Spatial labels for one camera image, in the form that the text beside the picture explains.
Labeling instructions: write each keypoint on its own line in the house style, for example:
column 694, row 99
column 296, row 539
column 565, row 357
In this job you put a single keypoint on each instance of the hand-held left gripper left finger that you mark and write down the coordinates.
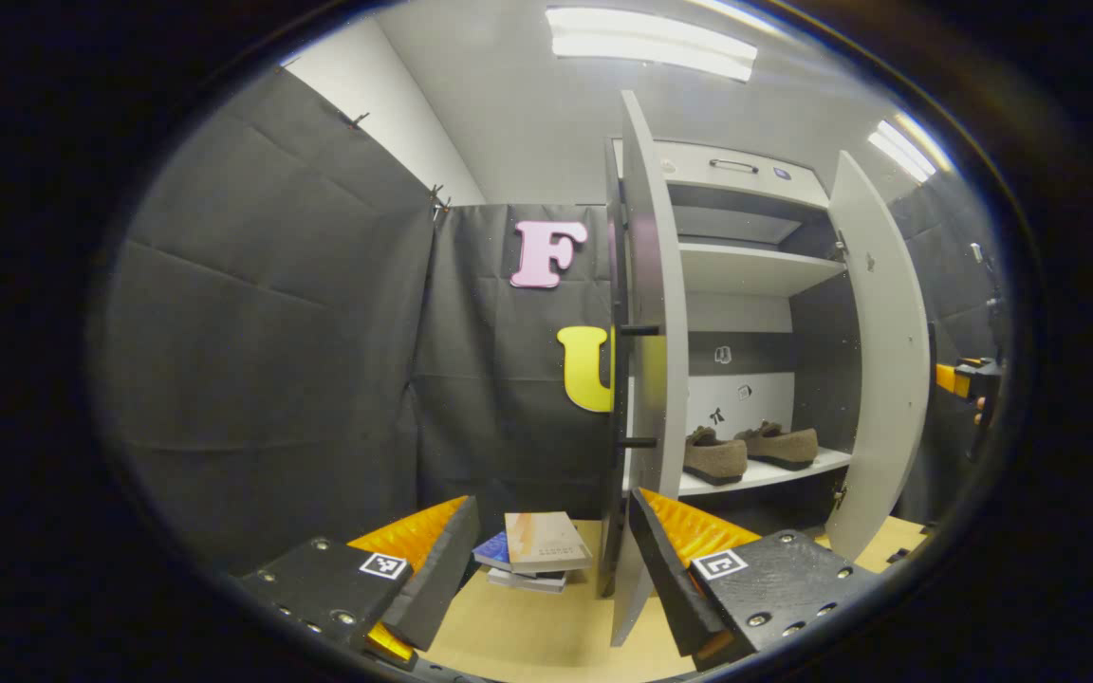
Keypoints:
column 433, row 579

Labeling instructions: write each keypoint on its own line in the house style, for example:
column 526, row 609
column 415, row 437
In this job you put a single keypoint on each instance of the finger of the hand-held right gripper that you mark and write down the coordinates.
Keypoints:
column 945, row 378

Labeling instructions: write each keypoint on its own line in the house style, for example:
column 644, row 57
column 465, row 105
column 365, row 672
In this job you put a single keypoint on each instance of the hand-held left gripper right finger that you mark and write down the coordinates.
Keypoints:
column 665, row 579

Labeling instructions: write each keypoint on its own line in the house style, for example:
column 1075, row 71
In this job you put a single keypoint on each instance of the grey cabinet door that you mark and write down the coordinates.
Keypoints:
column 888, row 360
column 665, row 285

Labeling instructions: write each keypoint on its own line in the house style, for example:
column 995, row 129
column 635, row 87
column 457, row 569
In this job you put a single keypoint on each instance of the brown felt shoe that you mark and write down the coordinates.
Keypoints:
column 788, row 446
column 713, row 460

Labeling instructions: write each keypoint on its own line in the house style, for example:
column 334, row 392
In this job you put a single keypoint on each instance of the grey shoe cabinet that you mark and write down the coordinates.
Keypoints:
column 755, row 270

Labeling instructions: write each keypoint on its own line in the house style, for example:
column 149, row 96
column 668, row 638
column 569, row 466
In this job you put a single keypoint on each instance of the white cover book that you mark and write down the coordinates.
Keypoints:
column 527, row 581

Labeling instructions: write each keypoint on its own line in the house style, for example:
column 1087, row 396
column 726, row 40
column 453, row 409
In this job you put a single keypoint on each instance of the small black clamp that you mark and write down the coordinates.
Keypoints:
column 898, row 555

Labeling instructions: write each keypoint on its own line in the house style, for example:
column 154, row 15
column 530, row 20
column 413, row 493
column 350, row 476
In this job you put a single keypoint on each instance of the small ceiling light panel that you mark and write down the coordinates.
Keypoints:
column 899, row 150

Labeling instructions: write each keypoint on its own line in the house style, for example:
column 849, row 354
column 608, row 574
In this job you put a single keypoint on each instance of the black backdrop cloth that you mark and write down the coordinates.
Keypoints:
column 271, row 332

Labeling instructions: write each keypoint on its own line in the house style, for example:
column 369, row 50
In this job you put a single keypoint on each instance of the large ceiling light panel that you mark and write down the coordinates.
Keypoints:
column 651, row 43

